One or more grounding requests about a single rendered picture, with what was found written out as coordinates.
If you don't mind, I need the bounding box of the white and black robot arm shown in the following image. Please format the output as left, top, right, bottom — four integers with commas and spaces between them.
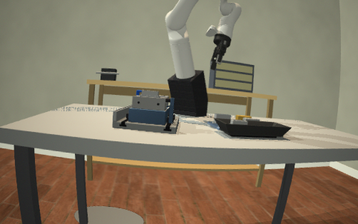
165, 0, 242, 78

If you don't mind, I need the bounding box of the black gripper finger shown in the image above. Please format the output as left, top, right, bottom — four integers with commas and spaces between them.
216, 40, 228, 64
210, 47, 218, 70

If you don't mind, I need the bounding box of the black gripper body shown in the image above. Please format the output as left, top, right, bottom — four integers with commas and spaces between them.
213, 34, 231, 55

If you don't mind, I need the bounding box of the yellow block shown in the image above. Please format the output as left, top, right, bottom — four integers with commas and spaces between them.
235, 115, 252, 120

